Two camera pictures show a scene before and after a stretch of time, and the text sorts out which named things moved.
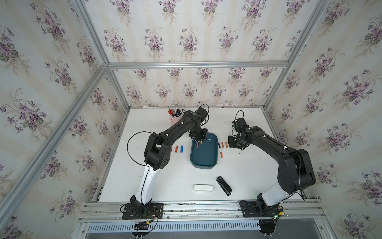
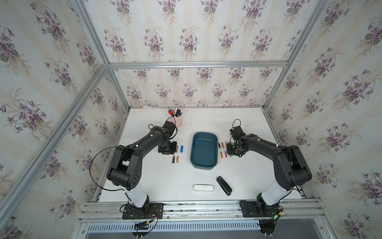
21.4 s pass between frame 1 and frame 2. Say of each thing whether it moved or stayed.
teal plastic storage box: stayed
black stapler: stayed
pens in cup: stayed
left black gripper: moved
